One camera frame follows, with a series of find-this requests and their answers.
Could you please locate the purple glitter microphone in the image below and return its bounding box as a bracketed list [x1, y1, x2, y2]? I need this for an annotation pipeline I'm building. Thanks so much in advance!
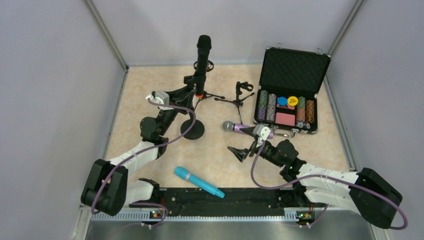
[222, 120, 274, 139]

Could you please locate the black round-base mic stand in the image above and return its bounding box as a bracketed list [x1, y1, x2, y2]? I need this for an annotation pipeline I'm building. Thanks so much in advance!
[162, 74, 205, 140]

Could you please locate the black microphone orange end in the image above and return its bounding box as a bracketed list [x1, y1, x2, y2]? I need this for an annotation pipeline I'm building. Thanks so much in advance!
[195, 35, 212, 98]

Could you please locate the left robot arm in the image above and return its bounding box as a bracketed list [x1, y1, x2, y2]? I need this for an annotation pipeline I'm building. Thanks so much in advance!
[80, 86, 196, 216]

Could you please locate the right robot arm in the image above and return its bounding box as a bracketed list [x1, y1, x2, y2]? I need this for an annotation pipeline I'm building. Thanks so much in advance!
[222, 121, 408, 230]

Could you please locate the black tripod stand with clip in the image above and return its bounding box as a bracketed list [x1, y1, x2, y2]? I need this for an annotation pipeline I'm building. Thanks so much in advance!
[214, 81, 255, 124]

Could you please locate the blue orange poker chip stack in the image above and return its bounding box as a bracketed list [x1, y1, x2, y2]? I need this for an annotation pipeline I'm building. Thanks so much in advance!
[266, 93, 277, 123]

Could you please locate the red playing card deck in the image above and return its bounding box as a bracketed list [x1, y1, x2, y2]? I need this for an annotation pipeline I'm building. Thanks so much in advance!
[275, 112, 296, 127]

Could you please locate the purple poker chip stack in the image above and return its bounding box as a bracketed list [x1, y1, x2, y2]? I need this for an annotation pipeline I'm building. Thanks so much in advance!
[257, 90, 268, 121]

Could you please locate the blue dealer chip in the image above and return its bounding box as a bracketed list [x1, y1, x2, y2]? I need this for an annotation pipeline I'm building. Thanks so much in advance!
[276, 97, 288, 107]

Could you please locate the yellow dealer chip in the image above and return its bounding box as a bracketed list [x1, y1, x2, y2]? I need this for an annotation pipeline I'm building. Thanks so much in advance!
[287, 96, 299, 107]

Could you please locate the green poker chip stack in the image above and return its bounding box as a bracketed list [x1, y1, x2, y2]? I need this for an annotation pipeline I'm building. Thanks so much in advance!
[296, 96, 306, 122]

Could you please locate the brown poker chip stack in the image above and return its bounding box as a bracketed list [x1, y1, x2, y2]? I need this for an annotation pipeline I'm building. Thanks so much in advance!
[305, 100, 315, 124]

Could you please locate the black poker chip case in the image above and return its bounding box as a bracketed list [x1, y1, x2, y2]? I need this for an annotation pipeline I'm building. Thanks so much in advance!
[253, 47, 331, 134]

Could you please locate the teal toy microphone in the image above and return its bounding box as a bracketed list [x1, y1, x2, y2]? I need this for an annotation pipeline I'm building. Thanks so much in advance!
[174, 166, 225, 199]

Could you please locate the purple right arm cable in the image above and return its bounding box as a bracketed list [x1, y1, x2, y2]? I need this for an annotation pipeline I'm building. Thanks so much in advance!
[250, 139, 409, 231]

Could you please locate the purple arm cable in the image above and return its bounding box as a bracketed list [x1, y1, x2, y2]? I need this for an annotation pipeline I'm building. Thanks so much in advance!
[90, 97, 197, 229]
[250, 139, 409, 231]

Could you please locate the black tripod shock-mount stand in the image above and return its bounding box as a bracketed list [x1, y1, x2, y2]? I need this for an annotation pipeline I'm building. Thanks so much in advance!
[192, 59, 226, 104]

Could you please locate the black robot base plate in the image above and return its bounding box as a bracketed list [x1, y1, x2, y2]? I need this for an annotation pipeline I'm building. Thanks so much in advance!
[132, 178, 327, 220]

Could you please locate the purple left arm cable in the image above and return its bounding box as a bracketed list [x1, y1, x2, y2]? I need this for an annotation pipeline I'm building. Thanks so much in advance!
[90, 97, 197, 229]

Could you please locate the white cable duct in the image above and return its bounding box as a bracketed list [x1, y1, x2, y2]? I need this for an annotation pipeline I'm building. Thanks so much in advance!
[89, 208, 305, 229]

